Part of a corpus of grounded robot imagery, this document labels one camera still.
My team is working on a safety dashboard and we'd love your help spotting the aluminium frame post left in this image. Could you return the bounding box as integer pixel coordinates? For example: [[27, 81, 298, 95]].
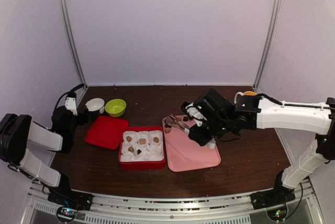
[[59, 0, 87, 88]]

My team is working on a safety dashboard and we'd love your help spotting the green plastic bowl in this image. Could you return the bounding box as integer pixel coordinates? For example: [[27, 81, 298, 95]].
[[105, 99, 127, 118]]

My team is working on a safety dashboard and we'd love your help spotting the red tin lid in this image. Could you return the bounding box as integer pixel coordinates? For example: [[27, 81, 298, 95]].
[[84, 116, 129, 150]]

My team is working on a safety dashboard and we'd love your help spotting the red tin box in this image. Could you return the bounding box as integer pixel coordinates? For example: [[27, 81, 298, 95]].
[[118, 126, 166, 170]]

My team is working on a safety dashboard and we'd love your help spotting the white floral mug yellow inside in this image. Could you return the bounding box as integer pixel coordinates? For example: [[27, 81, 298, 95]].
[[234, 91, 256, 103]]

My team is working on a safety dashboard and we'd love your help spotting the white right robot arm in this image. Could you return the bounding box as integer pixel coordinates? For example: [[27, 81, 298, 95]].
[[181, 88, 334, 204]]

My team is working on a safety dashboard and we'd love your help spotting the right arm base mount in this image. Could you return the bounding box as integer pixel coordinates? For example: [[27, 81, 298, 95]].
[[250, 190, 296, 210]]

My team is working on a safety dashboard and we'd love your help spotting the white paper liner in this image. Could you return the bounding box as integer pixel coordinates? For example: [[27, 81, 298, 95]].
[[119, 130, 164, 163]]

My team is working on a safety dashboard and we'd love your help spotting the pink plastic tray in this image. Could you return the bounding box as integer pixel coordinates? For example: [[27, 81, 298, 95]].
[[162, 117, 221, 172]]

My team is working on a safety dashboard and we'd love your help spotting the white ceramic bowl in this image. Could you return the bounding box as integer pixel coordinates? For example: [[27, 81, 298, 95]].
[[85, 98, 105, 115]]

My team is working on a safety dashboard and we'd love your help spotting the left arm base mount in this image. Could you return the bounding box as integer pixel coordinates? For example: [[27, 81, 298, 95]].
[[48, 191, 93, 210]]

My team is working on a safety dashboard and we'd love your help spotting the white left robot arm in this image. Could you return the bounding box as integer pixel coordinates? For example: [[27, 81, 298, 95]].
[[1, 88, 88, 205]]

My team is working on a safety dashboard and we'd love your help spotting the aluminium frame post right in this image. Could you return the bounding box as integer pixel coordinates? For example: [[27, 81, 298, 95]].
[[253, 0, 282, 92]]

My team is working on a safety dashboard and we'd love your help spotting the aluminium front rail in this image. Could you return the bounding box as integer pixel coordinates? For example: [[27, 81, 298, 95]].
[[19, 179, 326, 223]]

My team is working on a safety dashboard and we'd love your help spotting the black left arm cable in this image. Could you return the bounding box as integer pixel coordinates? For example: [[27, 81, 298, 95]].
[[52, 83, 86, 115]]

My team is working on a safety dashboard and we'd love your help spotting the aluminium frame post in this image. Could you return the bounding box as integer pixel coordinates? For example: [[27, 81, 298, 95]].
[[59, 0, 87, 88], [253, 0, 282, 92]]

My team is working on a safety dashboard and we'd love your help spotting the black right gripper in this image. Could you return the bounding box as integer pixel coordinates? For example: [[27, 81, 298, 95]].
[[188, 116, 231, 147]]

